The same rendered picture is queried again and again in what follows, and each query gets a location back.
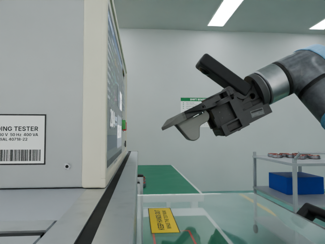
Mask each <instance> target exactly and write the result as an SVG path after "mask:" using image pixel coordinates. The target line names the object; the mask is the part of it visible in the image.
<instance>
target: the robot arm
mask: <svg viewBox="0 0 325 244"><path fill-rule="evenodd" d="M195 67H196V69H198V70H199V71H200V72H201V73H202V74H204V75H206V76H207V77H209V78H210V79H212V80H213V81H214V82H216V83H217V84H219V85H220V86H221V87H223V88H224V89H222V91H221V92H219V93H217V94H215V95H212V96H210V97H208V98H206V99H204V100H203V101H201V103H200V104H198V105H196V106H194V107H192V108H190V109H188V110H186V111H184V112H182V113H180V114H178V115H176V116H174V117H171V118H169V119H167V120H166V122H165V123H164V125H163V126H162V130H165V129H167V128H169V127H172V126H175V127H176V128H177V129H178V130H179V132H180V133H181V134H182V135H183V136H184V137H185V138H186V139H187V140H191V141H195V140H197V139H198V138H199V137H200V126H201V125H202V124H204V123H206V122H207V123H208V125H209V127H210V129H212V130H213V133H214V135H215V136H228V135H230V134H232V133H234V132H236V131H240V130H241V129H242V128H244V127H246V126H248V125H250V123H252V122H254V121H256V120H258V119H260V118H262V117H264V116H266V115H268V114H270V113H272V110H271V108H270V106H269V105H271V104H273V103H275V102H277V101H279V100H281V99H283V98H285V97H287V96H289V95H291V94H293V93H294V94H295V95H296V96H297V97H298V98H299V100H300V101H301V102H302V103H303V104H304V105H305V107H306V108H307V109H308V110H309V111H310V112H311V113H312V115H313V116H314V117H315V118H316V119H317V120H318V121H319V123H320V124H321V126H322V127H323V128H324V129H325V46H324V45H320V44H313V45H310V46H308V47H305V48H302V49H298V50H296V51H294V52H293V53H292V54H290V55H288V56H286V57H284V58H282V59H279V60H277V61H275V62H273V63H271V64H269V65H266V66H264V67H262V68H260V69H258V70H256V71H254V72H253V73H252V74H250V75H248V76H246V77H245V78H244V80H243V79H242V78H240V77H239V76H238V75H236V74H235V73H234V72H232V71H231V70H229V69H228V68H227V67H225V66H224V65H223V64H221V63H220V62H218V61H217V60H216V59H214V58H213V57H212V56H210V55H209V54H207V53H206V54H204V55H203V56H202V57H201V59H200V60H199V61H198V63H197V64H196V66H195ZM202 112H203V113H202ZM197 114H199V115H197ZM195 115H197V116H195ZM194 116H195V117H194Z"/></svg>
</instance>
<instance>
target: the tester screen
mask: <svg viewBox="0 0 325 244"><path fill-rule="evenodd" d="M118 88H119V90H120V92H121V94H122V64H121V60H120V56H119V51H118V46H117V43H116V39H115V35H114V31H113V27H112V23H111V19H110V14H109V12H108V71H107V136H108V135H117V120H118V115H119V116H120V117H121V118H122V111H121V110H120V109H119V107H118ZM110 107H111V108H112V109H113V110H114V111H115V129H110ZM119 150H121V146H120V147H119V148H117V146H116V147H114V148H112V149H111V150H109V151H107V161H108V160H109V159H110V158H111V157H112V156H113V155H115V154H116V153H117V152H118V151H119Z"/></svg>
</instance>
